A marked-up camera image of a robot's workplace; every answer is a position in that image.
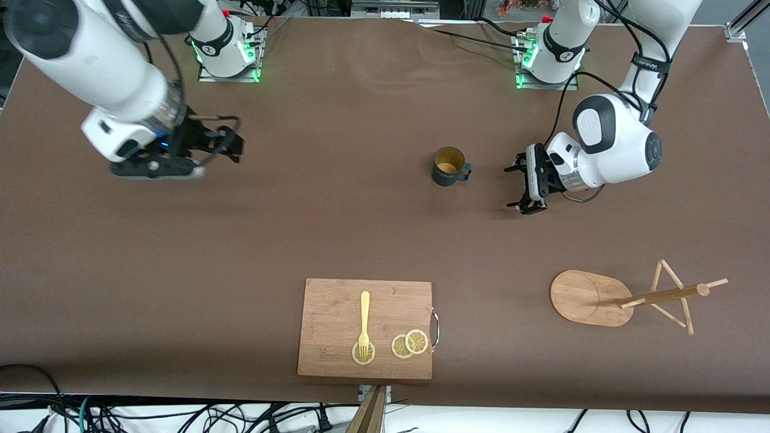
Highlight dark teal mug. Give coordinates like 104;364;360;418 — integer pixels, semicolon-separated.
431;147;473;187

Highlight wooden cup rack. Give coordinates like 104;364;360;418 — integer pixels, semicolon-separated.
549;259;729;336

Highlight yellow plastic fork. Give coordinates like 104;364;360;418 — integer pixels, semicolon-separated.
358;291;371;358

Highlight grey power strip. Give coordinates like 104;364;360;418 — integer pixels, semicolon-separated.
352;0;440;20

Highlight wooden beam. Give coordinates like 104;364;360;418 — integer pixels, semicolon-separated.
345;385;387;433

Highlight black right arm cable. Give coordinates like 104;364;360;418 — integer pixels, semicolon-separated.
144;36;241;166

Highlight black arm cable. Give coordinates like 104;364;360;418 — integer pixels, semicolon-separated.
144;36;241;166
550;0;671;145

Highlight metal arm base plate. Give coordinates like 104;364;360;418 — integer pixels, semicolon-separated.
513;33;580;91
197;24;266;84

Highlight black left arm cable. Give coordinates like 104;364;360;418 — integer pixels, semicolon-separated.
550;0;671;145

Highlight black cable on table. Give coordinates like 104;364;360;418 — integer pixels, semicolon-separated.
418;24;530;55

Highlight wooden cutting board with handle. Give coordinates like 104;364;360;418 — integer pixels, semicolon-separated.
297;278;440;381

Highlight aluminium frame profile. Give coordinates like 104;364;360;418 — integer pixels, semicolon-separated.
724;0;770;43

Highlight black floor cable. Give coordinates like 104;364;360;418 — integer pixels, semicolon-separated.
0;363;67;433

